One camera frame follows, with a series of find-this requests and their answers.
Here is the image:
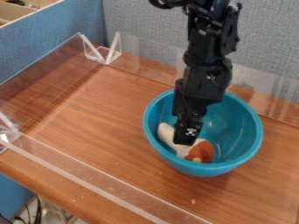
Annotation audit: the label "blue plastic bowl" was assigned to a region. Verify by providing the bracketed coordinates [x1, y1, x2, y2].
[142, 90, 264, 178]

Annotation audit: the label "brown white toy mushroom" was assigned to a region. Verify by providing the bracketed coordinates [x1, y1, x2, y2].
[157, 122, 215, 164]

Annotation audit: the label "blue partition with wooden shelf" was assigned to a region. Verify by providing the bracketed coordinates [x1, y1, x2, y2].
[0, 0, 105, 83]

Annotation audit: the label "clear acrylic back barrier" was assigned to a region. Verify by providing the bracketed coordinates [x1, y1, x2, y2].
[116, 32, 299, 127]

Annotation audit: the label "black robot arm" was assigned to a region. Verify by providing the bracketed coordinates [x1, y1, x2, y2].
[148, 0, 243, 145]

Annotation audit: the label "clear acrylic barrier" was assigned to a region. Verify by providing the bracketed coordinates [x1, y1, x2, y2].
[116, 32, 299, 127]
[0, 33, 100, 130]
[0, 112, 211, 224]

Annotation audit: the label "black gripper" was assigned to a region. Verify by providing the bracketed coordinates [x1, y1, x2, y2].
[172, 53, 232, 146]

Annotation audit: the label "clear acrylic left barrier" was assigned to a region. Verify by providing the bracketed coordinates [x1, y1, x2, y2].
[0, 33, 100, 130]

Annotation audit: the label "clear acrylic corner bracket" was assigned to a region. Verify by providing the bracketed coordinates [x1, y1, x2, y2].
[78, 31, 122, 65]

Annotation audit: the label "clear acrylic front barrier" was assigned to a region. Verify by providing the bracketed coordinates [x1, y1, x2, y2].
[0, 112, 211, 224]

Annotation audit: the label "black cables under table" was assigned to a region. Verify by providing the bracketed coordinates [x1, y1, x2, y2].
[0, 194, 44, 224]

